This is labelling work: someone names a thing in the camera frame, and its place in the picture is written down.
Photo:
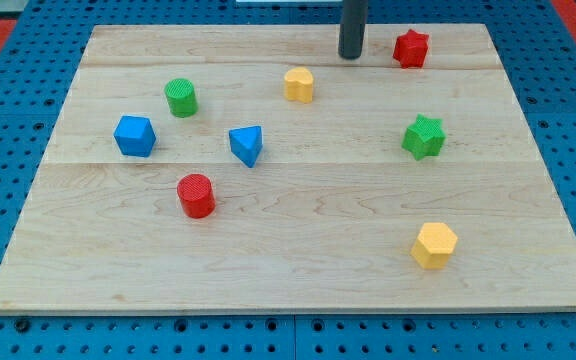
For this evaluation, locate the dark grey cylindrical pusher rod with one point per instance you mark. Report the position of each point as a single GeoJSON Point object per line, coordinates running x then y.
{"type": "Point", "coordinates": [352, 28]}

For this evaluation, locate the red star block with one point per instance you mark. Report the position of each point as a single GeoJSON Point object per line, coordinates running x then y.
{"type": "Point", "coordinates": [411, 49]}

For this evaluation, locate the yellow heart block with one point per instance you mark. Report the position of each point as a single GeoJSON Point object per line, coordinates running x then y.
{"type": "Point", "coordinates": [299, 85]}

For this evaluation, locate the green star block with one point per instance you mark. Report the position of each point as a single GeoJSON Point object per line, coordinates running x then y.
{"type": "Point", "coordinates": [425, 137]}

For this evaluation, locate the blue triangle block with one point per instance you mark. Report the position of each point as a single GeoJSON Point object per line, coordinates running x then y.
{"type": "Point", "coordinates": [246, 144]}

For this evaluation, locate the green cylinder block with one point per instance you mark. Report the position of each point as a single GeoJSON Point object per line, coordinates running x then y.
{"type": "Point", "coordinates": [181, 97]}

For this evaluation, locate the light wooden board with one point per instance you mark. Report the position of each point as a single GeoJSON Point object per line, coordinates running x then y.
{"type": "Point", "coordinates": [325, 220]}

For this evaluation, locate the red cylinder block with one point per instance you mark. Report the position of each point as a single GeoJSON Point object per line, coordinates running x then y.
{"type": "Point", "coordinates": [195, 193]}

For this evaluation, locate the yellow hexagon block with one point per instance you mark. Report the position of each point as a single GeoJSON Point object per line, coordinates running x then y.
{"type": "Point", "coordinates": [434, 245]}

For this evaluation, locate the blue cube block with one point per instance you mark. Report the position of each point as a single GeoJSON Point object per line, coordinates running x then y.
{"type": "Point", "coordinates": [134, 136]}

